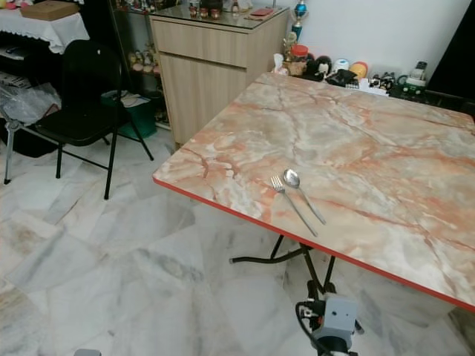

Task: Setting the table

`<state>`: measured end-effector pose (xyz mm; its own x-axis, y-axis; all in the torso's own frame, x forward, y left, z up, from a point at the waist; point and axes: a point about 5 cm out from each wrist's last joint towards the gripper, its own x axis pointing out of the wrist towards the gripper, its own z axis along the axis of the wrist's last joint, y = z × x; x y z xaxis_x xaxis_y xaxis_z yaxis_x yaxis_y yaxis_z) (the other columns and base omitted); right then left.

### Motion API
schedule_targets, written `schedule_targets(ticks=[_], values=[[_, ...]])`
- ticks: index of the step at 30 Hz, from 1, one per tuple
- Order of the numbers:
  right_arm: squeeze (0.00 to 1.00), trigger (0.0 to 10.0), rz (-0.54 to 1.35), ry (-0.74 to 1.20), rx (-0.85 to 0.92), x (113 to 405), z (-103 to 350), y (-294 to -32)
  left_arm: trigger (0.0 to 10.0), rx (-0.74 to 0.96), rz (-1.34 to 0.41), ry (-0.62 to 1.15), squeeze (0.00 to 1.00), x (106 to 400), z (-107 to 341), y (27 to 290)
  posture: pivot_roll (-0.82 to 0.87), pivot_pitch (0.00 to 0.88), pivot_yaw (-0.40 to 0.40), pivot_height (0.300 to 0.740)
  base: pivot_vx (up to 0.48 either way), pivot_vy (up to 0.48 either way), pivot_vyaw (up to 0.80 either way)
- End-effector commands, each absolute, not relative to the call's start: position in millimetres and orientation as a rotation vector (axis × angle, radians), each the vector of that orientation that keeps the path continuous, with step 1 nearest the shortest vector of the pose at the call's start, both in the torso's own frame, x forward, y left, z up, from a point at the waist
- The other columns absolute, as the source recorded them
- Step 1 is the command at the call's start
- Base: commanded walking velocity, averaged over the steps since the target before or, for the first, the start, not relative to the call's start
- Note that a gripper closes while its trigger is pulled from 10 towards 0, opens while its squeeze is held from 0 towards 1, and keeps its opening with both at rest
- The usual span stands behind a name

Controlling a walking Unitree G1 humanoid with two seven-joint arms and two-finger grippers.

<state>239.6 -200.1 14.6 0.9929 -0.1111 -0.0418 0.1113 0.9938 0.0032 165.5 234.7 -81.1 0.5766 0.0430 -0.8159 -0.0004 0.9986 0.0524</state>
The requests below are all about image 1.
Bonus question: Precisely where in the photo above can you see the silver metal fork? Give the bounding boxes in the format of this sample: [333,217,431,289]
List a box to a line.
[271,176,318,237]

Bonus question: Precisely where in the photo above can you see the silver metal spoon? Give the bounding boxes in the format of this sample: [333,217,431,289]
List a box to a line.
[283,169,327,225]

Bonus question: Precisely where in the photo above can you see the grey metal stand leg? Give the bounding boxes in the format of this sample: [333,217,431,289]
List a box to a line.
[4,119,19,185]

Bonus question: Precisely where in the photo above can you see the black desk telephone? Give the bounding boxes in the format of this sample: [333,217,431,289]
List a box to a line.
[327,69,358,86]

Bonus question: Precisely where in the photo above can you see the black plush toy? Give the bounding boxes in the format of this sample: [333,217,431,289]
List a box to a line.
[310,56,333,79]

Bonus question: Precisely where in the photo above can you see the light wooden cabinet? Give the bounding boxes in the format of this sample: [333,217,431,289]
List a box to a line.
[150,6,290,149]

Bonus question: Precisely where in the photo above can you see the green plastic bin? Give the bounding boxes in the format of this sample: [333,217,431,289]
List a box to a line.
[102,90,157,138]

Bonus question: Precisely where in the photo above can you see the jar with red lid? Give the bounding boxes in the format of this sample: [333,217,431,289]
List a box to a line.
[288,44,310,76]

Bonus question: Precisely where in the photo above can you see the clear plastic bag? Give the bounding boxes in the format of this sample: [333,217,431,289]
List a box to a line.
[0,82,62,125]

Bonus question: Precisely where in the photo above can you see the black storage shelf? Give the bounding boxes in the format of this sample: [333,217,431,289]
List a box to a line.
[0,37,45,156]

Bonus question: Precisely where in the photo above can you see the blue and gold trophy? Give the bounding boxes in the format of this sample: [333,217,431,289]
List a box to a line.
[292,0,309,42]

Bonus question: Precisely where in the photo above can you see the glass display shelf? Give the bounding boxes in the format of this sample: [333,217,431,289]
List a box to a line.
[111,0,170,127]

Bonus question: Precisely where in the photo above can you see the black folding chair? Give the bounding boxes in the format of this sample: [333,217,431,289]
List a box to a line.
[36,39,155,200]

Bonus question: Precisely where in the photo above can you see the white lace tablecloth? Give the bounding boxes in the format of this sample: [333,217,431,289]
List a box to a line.
[0,9,90,54]

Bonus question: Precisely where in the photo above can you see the brown cardboard box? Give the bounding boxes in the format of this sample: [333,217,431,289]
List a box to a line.
[20,1,81,21]

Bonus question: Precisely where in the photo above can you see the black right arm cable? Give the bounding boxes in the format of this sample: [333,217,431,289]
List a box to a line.
[295,300,331,356]

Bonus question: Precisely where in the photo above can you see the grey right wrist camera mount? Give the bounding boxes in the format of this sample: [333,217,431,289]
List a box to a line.
[321,294,358,342]

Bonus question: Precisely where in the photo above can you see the black metal table frame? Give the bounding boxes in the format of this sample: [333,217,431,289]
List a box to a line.
[230,236,338,297]

